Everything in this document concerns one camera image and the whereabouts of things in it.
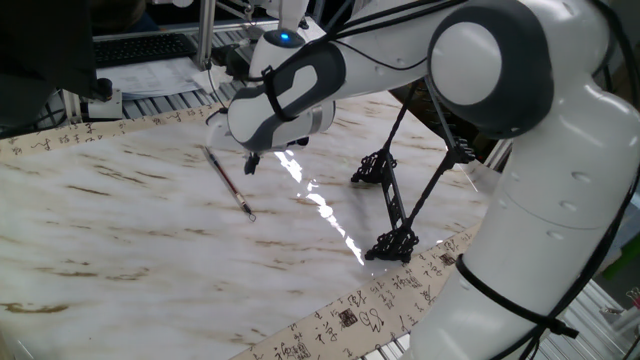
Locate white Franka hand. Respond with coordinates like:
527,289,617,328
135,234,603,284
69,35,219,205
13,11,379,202
205,110,262,177

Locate brown calligraphy brush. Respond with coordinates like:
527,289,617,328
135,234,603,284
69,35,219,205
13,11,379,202
202,145,257,223

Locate black ornate pen rack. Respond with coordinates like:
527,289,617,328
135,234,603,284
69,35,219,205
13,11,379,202
350,77,476,265

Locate white crumpled tissue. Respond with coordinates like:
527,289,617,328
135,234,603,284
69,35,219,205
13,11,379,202
191,63,231,95

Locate printed paper sheets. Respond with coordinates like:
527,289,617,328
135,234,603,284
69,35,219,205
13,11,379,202
96,56,214,101

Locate glossy marble pattern mat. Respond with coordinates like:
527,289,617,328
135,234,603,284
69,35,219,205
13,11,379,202
0,79,501,360

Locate black keyboard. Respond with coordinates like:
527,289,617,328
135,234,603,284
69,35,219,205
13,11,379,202
93,32,198,69

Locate beige calligraphy print paper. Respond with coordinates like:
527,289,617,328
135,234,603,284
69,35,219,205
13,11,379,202
0,63,484,360

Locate black computer monitor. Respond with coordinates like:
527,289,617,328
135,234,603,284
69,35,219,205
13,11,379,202
0,0,100,130

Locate green plastic object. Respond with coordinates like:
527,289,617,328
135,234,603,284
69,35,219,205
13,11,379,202
602,247,640,281

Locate upright aluminium profile post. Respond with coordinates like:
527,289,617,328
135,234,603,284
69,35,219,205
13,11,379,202
194,0,217,71

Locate white mount with black knob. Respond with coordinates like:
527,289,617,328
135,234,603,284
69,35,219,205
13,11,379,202
79,77,125,121

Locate grey metal shelf frame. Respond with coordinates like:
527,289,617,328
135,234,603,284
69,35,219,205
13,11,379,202
482,138,514,172

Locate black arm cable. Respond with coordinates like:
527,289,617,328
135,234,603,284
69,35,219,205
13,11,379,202
207,0,640,360

